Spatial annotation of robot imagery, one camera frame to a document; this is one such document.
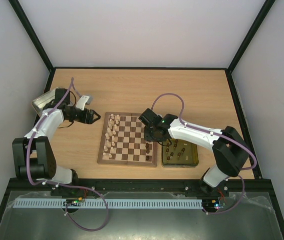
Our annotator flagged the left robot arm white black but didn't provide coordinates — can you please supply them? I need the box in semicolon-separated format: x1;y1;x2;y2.
12;87;100;185

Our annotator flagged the wooden chess board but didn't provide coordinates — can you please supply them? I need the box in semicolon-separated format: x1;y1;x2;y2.
97;112;157;167

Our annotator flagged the silver tin lid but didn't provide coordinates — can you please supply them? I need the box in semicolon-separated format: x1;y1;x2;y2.
31;88;56;116

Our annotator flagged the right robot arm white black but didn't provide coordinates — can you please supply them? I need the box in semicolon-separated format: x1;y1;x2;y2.
139;108;249;196

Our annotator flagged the white rook near corner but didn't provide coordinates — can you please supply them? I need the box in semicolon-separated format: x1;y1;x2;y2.
103;152;108;160

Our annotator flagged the gold tin box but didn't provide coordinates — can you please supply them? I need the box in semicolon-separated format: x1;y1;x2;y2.
161;138;199;168

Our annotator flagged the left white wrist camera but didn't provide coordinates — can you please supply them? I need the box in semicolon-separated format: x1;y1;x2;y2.
76;95;93;110

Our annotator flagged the white slotted cable duct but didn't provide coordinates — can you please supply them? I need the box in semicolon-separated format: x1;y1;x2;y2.
13;198;202;210

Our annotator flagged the white bishop near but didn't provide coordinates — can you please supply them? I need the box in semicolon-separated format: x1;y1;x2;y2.
106;139;111;148

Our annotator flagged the black aluminium frame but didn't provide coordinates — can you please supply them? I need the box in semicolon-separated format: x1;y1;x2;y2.
0;0;284;239

